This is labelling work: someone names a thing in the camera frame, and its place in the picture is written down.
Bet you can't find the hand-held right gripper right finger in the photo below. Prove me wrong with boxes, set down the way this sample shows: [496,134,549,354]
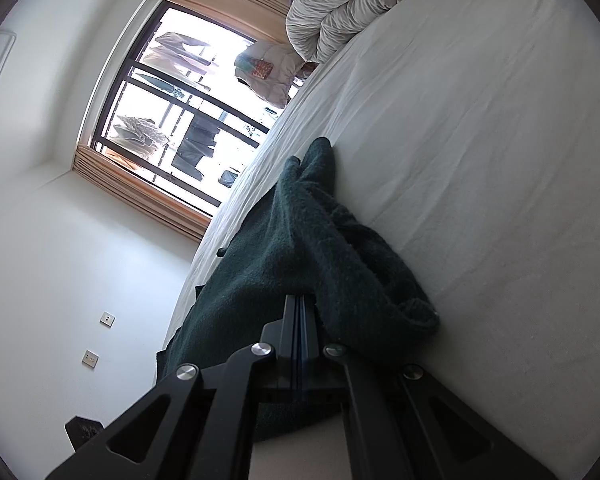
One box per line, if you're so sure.
[300,295,558,480]

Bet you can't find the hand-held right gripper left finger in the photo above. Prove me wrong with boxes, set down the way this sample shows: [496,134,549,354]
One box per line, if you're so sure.
[45,295,302,480]

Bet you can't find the dark green sweater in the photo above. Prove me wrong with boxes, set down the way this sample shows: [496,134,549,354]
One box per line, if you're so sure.
[155,136,441,443]

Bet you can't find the dark hanging garment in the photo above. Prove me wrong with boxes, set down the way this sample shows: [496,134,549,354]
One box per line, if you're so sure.
[181,117,221,159]
[172,145,205,181]

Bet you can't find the round bed with white sheet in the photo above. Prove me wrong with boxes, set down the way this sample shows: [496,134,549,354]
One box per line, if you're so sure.
[162,0,600,480]

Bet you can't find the black-framed glass balcony door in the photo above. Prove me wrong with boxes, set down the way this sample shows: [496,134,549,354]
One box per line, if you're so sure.
[77,0,282,219]

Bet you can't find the patterned grey hanging garment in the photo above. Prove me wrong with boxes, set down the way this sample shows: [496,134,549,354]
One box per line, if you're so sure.
[112,115,169,149]

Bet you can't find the white puffer jacket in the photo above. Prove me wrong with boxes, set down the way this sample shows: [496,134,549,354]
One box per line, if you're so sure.
[234,40,306,110]

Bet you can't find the light hanging garment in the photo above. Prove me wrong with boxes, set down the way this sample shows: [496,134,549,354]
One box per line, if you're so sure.
[144,32,214,79]

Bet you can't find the folded grey duvet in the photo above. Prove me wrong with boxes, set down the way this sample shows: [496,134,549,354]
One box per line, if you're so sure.
[285,0,431,64]

